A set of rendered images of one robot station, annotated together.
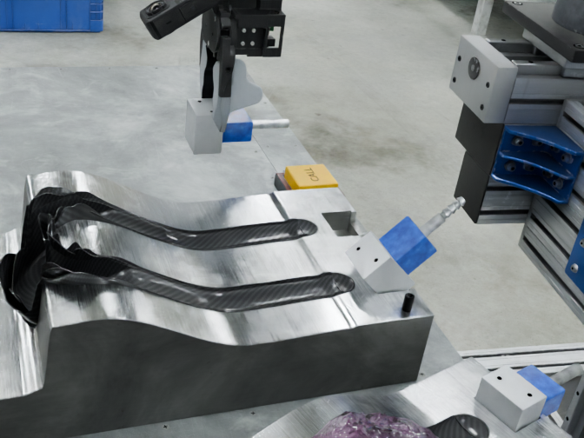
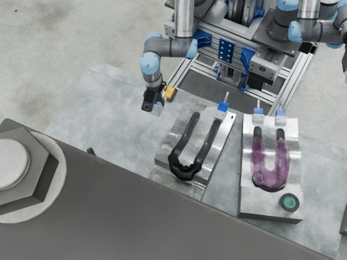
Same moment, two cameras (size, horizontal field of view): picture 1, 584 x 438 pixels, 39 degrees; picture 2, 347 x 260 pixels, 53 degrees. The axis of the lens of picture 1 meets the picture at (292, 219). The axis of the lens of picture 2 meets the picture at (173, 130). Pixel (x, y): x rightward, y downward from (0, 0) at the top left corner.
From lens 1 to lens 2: 1.16 m
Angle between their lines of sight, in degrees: 40
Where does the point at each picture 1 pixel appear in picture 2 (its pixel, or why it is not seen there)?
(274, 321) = (218, 141)
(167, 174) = (137, 117)
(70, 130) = (100, 125)
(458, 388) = (249, 123)
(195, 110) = (155, 110)
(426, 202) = (103, 9)
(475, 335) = not seen: hidden behind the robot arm
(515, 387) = (258, 117)
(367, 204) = (90, 26)
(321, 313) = (222, 132)
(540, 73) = not seen: hidden behind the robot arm
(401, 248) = (224, 109)
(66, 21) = not seen: outside the picture
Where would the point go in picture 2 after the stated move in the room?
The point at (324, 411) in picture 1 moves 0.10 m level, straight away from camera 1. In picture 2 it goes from (246, 150) to (232, 135)
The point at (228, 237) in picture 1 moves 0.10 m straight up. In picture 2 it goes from (188, 129) to (187, 120)
